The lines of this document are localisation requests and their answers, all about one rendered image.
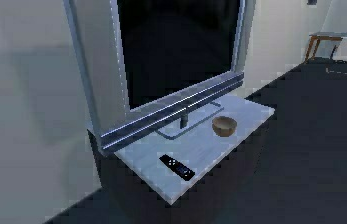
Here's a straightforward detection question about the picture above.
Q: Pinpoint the brown wooden bowl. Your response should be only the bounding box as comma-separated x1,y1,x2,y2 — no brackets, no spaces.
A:
211,115,239,138

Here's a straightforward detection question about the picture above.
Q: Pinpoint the brown legged white table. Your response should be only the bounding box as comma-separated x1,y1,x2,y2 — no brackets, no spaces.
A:
303,30,347,77

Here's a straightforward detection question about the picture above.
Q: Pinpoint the black remote control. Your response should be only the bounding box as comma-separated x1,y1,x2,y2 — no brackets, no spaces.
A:
158,153,196,182

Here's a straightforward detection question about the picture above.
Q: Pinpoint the silver framed television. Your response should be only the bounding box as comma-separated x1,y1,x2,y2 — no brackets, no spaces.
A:
62,0,257,158

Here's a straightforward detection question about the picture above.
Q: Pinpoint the white topped dark cabinet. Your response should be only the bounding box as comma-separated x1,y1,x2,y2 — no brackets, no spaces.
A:
86,93,277,224

